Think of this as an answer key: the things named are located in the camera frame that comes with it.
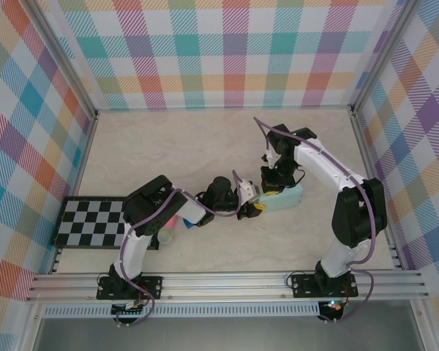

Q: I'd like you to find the black grey checkerboard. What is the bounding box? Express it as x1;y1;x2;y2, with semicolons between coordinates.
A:
50;196;161;251

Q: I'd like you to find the small circuit board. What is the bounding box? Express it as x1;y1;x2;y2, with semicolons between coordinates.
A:
320;299;347;312
111;300;148;316

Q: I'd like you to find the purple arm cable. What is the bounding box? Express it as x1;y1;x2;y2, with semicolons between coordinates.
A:
113;169;255;328
253;116;376;325

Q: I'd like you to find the aluminium side rail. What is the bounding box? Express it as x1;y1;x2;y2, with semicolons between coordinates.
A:
350;107;405;271
49;113;100;274

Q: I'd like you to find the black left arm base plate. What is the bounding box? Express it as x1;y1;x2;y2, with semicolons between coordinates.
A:
96;276;165;301

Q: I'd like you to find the aluminium frame post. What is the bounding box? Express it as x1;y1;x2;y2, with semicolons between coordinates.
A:
350;0;424;116
23;0;100;124

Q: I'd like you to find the light teal paper box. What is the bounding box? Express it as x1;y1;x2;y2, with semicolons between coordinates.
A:
258;182;304;214

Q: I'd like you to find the long aluminium rail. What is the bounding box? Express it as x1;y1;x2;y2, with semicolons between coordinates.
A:
25;269;431;303

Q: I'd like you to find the slotted grey cable duct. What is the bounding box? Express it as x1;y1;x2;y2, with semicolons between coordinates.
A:
42;305;322;318

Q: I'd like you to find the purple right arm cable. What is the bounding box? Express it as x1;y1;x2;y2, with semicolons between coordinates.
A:
253;116;376;325

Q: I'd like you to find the pink toy microphone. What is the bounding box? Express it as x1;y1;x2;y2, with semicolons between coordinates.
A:
157;215;179;245

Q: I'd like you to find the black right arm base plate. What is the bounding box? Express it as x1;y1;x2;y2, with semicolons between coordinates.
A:
290;273;359;298

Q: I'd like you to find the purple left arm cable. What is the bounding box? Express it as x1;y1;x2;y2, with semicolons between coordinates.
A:
113;169;255;328

